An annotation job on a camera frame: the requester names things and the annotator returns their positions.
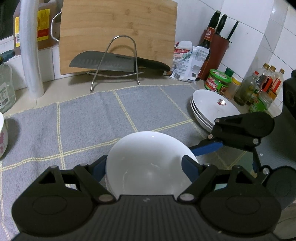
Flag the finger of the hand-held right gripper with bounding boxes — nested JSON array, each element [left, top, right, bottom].
[[252, 146, 270, 184], [188, 113, 259, 157]]

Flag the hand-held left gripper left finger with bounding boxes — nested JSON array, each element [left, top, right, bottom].
[[38, 155, 116, 204]]

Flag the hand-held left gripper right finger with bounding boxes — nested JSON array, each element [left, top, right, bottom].
[[178, 155, 253, 203]]

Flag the white plate fruit print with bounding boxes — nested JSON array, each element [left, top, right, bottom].
[[193, 89, 241, 127], [191, 103, 214, 133]]

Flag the white bowl pink flowers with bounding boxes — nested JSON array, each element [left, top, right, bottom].
[[105, 131, 200, 197], [0, 112, 8, 158]]

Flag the green labelled bottle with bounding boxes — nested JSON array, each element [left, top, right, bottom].
[[248, 89, 273, 114]]

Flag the clear bottle gold cap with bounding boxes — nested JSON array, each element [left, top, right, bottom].
[[259, 62, 271, 93], [266, 65, 278, 93], [273, 68, 285, 95]]

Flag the grey checked cloth mat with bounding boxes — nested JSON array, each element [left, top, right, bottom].
[[0, 83, 255, 234]]

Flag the clear bottle red cap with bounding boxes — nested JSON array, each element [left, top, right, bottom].
[[233, 71, 259, 106]]

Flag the yellow lidded spice jar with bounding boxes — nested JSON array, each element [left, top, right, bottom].
[[224, 76, 243, 100]]

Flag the white blue food packet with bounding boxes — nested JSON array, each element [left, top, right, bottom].
[[169, 46, 211, 82]]

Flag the dark soy sauce bottle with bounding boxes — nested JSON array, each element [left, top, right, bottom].
[[198, 27, 216, 81]]

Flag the brown knife block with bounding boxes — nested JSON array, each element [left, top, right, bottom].
[[203, 29, 230, 80]]

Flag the red white food packet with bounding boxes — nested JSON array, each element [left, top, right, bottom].
[[173, 41, 193, 70]]

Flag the white pipe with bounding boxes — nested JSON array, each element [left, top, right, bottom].
[[20, 0, 44, 99]]

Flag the glass jar green lid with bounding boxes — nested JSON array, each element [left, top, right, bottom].
[[0, 50, 16, 114]]

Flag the bamboo cutting board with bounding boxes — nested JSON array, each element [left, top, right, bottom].
[[51, 0, 178, 76]]

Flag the amber oil bottle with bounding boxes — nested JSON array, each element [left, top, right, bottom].
[[13, 0, 58, 55]]

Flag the dark window pane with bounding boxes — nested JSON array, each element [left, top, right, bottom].
[[0, 0, 16, 40]]

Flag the steel wire rack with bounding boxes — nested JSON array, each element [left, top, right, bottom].
[[87, 35, 145, 93]]

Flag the kitchen knife black handle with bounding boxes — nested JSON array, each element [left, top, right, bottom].
[[69, 51, 171, 73]]

